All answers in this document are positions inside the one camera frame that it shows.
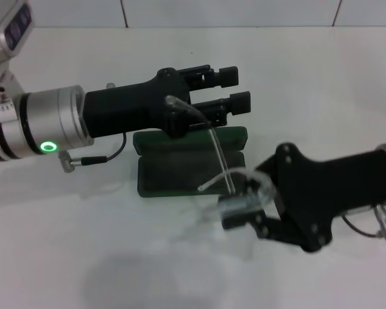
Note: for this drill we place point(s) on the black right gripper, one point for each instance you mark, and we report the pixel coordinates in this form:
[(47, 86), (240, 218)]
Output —
[(325, 186)]

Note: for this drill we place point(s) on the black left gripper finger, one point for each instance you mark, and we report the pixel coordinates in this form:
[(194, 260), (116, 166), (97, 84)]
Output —
[(239, 103), (226, 77)]

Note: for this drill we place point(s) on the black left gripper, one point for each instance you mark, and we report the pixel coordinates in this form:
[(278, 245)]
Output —
[(125, 109)]

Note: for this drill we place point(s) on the clear white glasses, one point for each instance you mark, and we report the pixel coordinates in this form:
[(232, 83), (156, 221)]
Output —
[(173, 101)]

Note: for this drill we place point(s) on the dark green glasses case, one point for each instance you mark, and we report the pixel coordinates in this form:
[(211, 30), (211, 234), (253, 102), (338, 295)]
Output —
[(167, 167)]

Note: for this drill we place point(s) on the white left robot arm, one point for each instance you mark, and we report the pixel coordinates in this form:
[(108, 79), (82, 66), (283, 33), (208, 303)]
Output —
[(35, 122)]

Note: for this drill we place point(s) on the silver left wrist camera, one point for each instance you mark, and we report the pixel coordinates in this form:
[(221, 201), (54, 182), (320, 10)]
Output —
[(13, 32)]

